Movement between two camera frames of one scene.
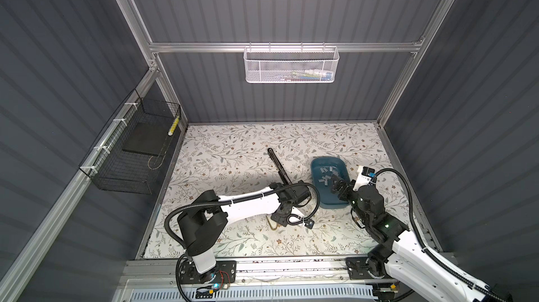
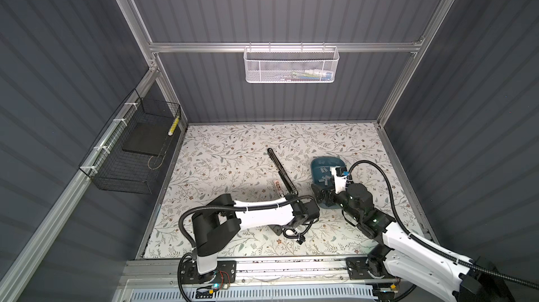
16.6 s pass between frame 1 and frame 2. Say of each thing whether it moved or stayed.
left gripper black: moved
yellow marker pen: stayed
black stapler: stayed
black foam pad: stayed
